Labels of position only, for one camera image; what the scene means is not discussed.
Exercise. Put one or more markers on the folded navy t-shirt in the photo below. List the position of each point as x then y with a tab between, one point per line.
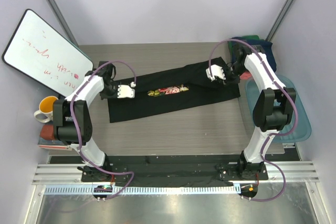
266	45

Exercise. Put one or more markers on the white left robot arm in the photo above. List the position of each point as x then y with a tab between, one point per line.
71	119

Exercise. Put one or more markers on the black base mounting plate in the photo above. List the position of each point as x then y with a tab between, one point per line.
173	171

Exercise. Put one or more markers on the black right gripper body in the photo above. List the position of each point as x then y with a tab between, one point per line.
230	76

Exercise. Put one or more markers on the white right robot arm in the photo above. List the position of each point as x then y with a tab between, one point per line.
273	110

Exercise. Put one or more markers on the folded red t-shirt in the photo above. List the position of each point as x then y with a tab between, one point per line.
245	76

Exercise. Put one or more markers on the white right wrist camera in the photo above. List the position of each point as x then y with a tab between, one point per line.
215	72

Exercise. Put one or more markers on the white mug orange inside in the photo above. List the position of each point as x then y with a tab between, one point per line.
44	114

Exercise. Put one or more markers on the aluminium rail frame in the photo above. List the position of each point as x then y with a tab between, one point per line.
177	189

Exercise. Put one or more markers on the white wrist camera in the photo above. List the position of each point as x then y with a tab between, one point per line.
126	91
215	72

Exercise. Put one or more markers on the aluminium corner post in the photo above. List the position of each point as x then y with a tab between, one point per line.
279	19
64	25

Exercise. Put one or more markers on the right aluminium corner post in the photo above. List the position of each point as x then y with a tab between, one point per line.
279	19

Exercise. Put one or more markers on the black printed t-shirt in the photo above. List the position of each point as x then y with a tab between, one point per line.
171	90

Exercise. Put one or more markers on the folded green t-shirt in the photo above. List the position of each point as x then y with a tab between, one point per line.
247	37

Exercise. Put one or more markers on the stack of books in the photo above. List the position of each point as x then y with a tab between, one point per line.
53	145

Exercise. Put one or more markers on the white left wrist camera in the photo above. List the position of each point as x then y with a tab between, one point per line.
126	91

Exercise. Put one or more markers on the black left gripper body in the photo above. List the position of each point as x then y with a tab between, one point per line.
113	92

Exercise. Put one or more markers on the left aluminium corner post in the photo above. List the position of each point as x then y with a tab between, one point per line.
64	25

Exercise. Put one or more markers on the whiteboard with red writing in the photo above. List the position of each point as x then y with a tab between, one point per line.
42	53

